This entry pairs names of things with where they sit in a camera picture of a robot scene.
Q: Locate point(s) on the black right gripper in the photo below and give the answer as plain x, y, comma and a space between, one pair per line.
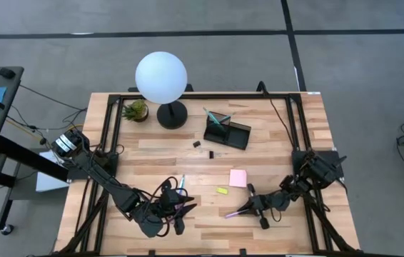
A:
270, 201

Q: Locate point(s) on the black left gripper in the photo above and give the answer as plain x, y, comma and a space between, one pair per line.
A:
168, 208

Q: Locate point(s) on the teal pen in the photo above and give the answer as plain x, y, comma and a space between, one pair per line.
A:
181, 183

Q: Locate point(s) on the pink sticky note pad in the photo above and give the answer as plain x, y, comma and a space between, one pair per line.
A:
237, 178

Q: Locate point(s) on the small yellow sticky notes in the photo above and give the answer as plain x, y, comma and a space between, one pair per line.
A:
222, 191

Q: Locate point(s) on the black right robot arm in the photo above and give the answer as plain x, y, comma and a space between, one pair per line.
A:
316, 171

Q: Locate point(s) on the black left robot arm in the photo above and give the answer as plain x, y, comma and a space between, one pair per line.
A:
105, 180

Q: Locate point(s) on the black mesh desk organizer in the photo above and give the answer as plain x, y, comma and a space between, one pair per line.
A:
237, 137

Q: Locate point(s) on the small potted green plant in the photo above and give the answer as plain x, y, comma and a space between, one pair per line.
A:
136, 111

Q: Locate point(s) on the white globe table lamp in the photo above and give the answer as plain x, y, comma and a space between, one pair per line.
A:
161, 76

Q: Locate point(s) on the grey side cart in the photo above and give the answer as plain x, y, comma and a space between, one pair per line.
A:
13, 118

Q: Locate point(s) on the black computer mouse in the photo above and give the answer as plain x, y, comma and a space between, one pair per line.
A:
6, 73

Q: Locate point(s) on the black aluminium rig frame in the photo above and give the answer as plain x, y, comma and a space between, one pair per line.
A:
202, 96

